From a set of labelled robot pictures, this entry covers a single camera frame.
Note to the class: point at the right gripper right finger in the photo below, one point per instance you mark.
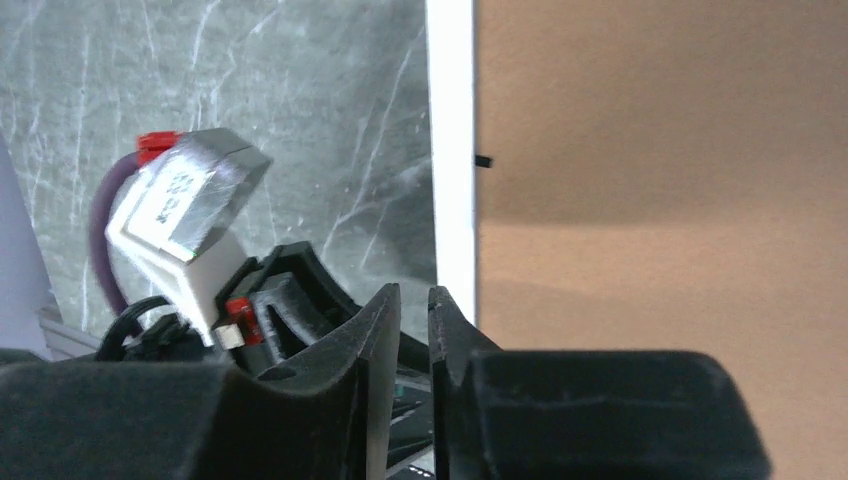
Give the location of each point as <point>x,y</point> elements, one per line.
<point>586,414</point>

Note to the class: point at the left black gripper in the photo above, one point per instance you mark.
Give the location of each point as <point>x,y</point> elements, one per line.
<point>266,312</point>

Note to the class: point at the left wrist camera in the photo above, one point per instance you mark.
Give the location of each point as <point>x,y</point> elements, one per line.
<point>188,189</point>

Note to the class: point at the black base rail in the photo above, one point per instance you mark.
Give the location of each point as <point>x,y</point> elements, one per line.
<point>411,428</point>

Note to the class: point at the brown backing board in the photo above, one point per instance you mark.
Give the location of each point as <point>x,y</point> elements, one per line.
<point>673,174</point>

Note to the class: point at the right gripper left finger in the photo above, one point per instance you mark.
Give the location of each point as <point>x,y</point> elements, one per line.
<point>322,414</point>

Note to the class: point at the white picture frame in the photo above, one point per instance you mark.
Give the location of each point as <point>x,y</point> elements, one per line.
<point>451,76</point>

